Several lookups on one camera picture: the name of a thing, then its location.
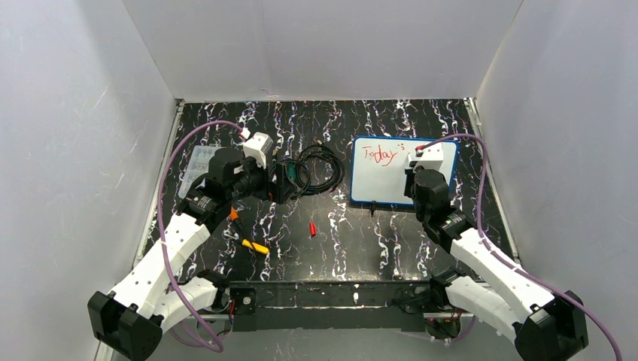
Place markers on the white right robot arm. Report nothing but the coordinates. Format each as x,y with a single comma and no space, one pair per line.
541,324

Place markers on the yellow handled screwdriver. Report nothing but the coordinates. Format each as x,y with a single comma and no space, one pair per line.
258,248

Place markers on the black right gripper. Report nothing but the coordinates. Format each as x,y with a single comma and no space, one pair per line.
413,187

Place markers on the blue framed whiteboard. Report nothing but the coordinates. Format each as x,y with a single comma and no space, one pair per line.
378,168

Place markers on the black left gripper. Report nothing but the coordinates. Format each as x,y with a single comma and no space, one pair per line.
278,180

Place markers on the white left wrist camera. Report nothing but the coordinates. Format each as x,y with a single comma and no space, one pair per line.
258,147

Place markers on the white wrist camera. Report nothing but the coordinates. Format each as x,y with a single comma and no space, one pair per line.
426,157
258,147

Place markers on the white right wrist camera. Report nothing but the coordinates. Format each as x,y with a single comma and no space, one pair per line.
426,157

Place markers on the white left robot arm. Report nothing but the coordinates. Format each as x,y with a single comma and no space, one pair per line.
135,314

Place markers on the aluminium front rail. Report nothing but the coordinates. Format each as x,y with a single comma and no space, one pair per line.
319,304

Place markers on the clear plastic screw box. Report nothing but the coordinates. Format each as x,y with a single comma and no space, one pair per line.
196,166

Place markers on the green handled screwdriver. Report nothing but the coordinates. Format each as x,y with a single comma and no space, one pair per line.
291,172

